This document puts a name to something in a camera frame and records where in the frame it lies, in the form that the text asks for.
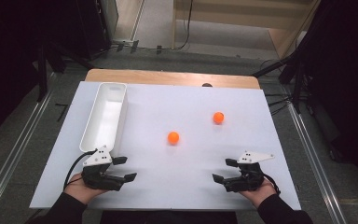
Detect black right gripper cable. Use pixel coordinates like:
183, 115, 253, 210
261, 173, 282, 196

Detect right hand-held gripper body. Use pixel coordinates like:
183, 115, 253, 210
223, 150, 275, 193

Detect person's left hand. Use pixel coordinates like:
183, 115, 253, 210
64, 172, 110, 205

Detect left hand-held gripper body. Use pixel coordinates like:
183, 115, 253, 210
81, 145, 126, 191

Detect wooden table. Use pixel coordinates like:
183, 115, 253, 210
84, 68, 261, 91

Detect black curtain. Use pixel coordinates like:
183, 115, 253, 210
301, 0, 358, 188
0, 0, 88, 147

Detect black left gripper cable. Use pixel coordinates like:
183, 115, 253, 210
62, 148, 99, 191

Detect black hanging cable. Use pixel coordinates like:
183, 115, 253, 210
171, 0, 195, 51

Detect black floor cables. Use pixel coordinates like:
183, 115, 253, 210
263, 92, 294, 116

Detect beige wooden frame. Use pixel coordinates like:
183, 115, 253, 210
172, 0, 322, 60

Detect orange table tennis ball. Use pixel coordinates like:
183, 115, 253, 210
213, 111, 226, 125
167, 131, 181, 146

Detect aluminium floor rail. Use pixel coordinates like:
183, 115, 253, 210
286, 102, 350, 224
0, 72, 59, 224

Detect person's right hand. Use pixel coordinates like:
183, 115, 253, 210
238, 178, 278, 209

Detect black metal stand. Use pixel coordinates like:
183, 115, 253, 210
252, 50, 307, 115
35, 38, 96, 103

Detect white plastic bin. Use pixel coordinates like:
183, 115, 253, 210
79, 81, 129, 157

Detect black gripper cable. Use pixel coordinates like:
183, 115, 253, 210
261, 173, 282, 196
62, 148, 99, 191

